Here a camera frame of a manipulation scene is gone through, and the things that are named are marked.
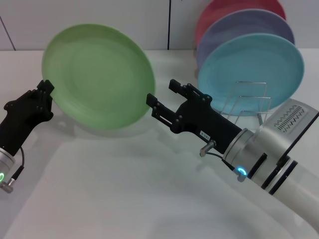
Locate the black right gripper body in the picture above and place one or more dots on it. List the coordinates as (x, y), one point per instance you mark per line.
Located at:
(207, 122)

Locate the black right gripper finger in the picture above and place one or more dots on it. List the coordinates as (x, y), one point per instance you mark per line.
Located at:
(189, 90)
(162, 110)

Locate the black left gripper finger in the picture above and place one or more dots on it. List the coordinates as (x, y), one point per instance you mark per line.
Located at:
(46, 87)

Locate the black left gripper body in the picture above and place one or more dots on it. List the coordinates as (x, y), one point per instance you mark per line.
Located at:
(20, 117)

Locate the green plastic plate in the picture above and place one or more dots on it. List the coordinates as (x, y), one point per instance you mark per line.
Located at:
(99, 77)

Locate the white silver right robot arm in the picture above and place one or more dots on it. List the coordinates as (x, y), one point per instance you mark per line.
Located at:
(286, 179)

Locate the light blue plastic plate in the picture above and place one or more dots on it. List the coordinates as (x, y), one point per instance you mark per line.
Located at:
(249, 62)

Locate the purple plastic plate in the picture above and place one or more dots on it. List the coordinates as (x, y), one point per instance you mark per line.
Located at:
(229, 30)

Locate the red plastic plate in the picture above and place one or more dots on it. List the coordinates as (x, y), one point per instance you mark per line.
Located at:
(216, 12)

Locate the grey slanted wall strip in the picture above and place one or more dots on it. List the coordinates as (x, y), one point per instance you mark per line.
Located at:
(7, 32)

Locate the black vertical wall strip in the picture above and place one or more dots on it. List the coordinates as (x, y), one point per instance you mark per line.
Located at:
(169, 25)

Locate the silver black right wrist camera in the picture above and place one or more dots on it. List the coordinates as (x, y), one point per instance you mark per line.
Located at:
(286, 124)

